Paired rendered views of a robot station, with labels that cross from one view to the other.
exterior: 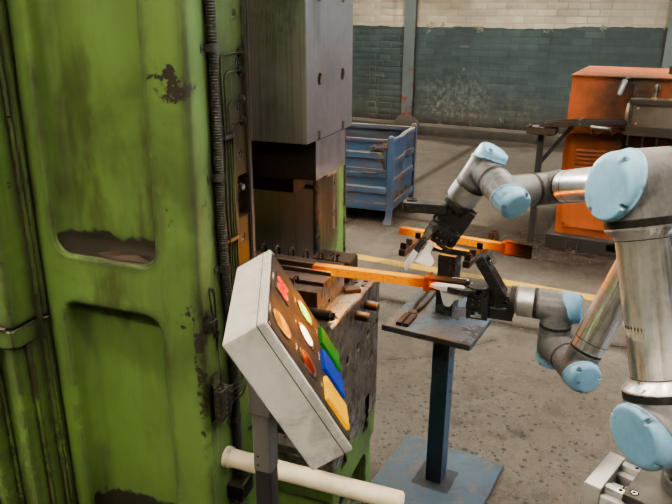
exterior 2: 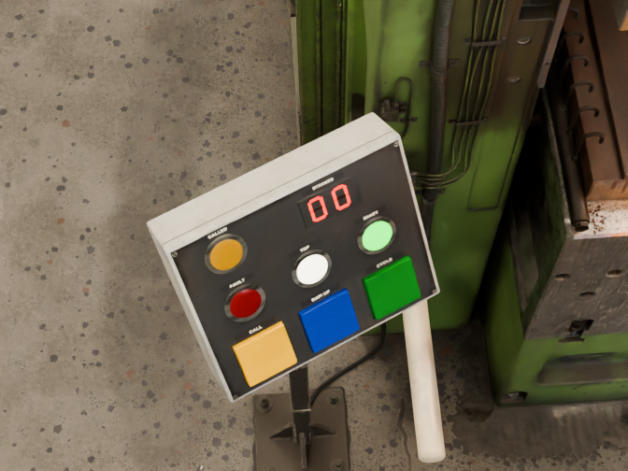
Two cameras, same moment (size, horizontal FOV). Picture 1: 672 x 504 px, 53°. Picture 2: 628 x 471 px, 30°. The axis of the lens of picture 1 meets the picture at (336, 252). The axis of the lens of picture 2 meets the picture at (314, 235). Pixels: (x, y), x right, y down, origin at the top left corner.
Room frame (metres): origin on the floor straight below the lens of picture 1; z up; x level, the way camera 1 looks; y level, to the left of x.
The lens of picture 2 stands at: (0.87, -0.52, 2.52)
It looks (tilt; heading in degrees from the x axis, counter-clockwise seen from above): 65 degrees down; 66
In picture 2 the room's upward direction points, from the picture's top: 2 degrees counter-clockwise
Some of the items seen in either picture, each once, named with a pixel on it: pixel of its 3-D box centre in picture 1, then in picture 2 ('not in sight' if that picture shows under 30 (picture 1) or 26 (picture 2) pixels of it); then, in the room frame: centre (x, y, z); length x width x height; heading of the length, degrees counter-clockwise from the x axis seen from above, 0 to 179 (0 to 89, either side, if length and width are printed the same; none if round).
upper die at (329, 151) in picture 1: (256, 147); not in sight; (1.74, 0.21, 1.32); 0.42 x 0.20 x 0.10; 69
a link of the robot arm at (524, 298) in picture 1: (524, 300); not in sight; (1.51, -0.46, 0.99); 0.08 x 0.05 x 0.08; 159
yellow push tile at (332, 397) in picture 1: (333, 403); (264, 352); (1.02, 0.00, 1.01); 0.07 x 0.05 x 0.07; 4
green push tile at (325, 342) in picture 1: (327, 349); (391, 286); (1.22, 0.02, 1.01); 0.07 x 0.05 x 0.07; 4
